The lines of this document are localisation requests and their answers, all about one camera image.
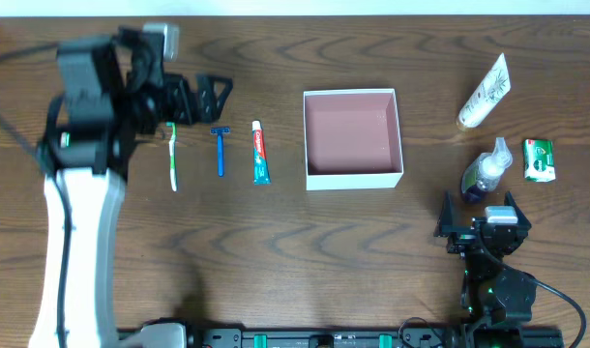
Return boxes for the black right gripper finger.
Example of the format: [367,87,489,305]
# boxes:
[437,190,455,228]
[504,191,528,223]

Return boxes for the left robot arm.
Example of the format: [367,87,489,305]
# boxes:
[29,23,233,347]

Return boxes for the clear foam pump bottle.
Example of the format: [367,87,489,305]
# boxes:
[460,137,513,204]

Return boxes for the blue disposable razor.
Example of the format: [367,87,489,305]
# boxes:
[210,127,230,177]

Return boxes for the red teal toothpaste tube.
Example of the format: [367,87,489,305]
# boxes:
[251,120,271,186]

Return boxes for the green soap bar pack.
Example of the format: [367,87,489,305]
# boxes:
[523,139,556,183]

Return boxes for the white square box pink inside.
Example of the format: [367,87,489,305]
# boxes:
[303,88,404,191]

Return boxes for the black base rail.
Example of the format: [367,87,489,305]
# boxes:
[117,319,564,348]

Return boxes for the white leaf-print lotion tube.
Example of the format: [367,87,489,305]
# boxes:
[457,53,512,131]

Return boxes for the green white toothbrush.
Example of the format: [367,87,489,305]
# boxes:
[166,122,178,192]

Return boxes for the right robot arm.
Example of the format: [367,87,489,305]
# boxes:
[433,193,536,347]

